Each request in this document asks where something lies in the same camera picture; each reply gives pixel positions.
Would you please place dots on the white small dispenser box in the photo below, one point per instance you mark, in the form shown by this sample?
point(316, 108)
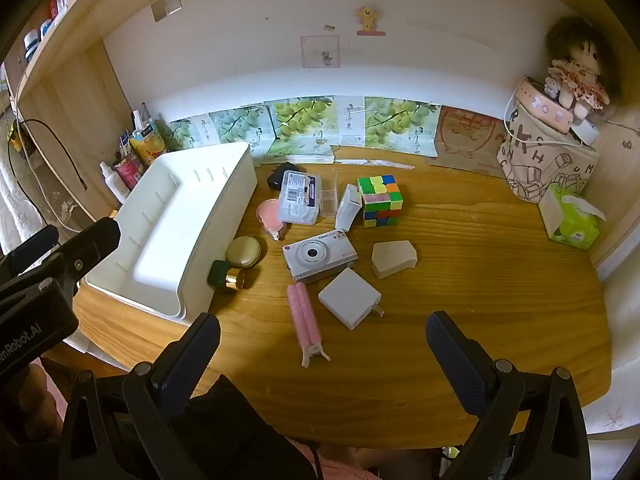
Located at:
point(347, 210)

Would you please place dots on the white digital camera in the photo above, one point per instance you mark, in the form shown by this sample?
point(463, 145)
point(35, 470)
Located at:
point(320, 255)

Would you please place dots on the printed fabric bag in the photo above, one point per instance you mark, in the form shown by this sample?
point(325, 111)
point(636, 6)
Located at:
point(540, 165)

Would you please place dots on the pink powder puff packet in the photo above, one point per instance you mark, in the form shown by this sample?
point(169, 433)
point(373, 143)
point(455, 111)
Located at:
point(270, 217)

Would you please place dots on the bear wall sticker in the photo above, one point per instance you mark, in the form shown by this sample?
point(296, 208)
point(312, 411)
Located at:
point(366, 19)

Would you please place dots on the pink square wall sticker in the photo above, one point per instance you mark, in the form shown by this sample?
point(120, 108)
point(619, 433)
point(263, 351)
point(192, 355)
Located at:
point(320, 51)

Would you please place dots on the white spray bottle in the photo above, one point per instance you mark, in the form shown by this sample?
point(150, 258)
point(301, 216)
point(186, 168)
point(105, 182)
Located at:
point(116, 185)

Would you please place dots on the beige plastic case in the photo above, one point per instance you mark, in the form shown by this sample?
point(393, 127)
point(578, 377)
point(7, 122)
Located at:
point(392, 259)

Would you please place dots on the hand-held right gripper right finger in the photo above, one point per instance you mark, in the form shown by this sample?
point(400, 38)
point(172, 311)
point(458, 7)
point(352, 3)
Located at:
point(452, 360)

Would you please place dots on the white plastic organizer bin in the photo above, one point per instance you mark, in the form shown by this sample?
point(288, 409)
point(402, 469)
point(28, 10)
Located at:
point(170, 225)

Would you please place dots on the clear plastic labelled box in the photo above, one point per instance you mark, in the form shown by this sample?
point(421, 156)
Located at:
point(299, 197)

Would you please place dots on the wooden shelf board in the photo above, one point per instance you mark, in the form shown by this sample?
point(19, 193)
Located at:
point(95, 15)

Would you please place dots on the dark blue small box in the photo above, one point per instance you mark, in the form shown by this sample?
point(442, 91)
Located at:
point(125, 145)

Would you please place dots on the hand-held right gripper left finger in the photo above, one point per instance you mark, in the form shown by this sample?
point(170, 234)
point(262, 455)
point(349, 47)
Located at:
point(187, 355)

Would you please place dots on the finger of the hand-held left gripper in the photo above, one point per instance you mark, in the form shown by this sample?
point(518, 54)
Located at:
point(30, 246)
point(92, 245)

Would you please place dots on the green jar gold lid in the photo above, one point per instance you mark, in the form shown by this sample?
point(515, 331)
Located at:
point(220, 275)

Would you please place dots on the brown-haired rag doll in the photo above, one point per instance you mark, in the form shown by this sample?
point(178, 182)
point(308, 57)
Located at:
point(577, 70)

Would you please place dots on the white power adapter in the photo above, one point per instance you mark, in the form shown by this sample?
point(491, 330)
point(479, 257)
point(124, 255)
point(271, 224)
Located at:
point(347, 297)

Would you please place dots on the clear plastic cup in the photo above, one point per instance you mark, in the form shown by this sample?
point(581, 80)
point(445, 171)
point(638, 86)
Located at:
point(328, 200)

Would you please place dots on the pink round box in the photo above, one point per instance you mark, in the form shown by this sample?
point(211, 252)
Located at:
point(542, 105)

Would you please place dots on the green tissue pack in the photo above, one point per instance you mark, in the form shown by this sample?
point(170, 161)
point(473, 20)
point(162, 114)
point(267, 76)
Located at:
point(570, 220)

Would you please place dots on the colourful puzzle cube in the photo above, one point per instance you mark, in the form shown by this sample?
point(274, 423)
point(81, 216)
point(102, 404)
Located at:
point(380, 200)

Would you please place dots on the white charger block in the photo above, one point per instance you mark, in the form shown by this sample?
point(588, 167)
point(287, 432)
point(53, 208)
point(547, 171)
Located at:
point(586, 131)

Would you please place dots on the brown cardboard sheet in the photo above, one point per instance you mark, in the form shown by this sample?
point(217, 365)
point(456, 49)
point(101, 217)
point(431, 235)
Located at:
point(465, 140)

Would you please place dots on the black plug charger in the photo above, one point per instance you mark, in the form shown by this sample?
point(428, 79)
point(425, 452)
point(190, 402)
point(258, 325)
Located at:
point(276, 177)

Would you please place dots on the dark cloth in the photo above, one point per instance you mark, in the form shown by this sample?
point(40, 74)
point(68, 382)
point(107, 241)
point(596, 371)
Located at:
point(235, 435)

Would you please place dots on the gold round compact case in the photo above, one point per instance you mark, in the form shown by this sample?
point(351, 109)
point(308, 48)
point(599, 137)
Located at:
point(242, 251)

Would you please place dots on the white torn tape strip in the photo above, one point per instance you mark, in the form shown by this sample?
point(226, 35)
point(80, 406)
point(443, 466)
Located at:
point(375, 163)

